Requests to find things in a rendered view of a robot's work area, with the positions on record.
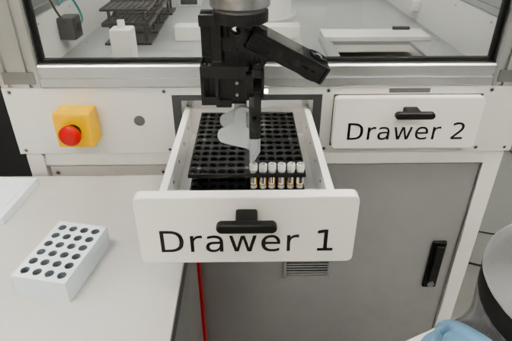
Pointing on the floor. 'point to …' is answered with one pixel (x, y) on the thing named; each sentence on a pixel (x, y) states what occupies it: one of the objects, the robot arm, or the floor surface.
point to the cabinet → (216, 294)
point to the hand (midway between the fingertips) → (256, 149)
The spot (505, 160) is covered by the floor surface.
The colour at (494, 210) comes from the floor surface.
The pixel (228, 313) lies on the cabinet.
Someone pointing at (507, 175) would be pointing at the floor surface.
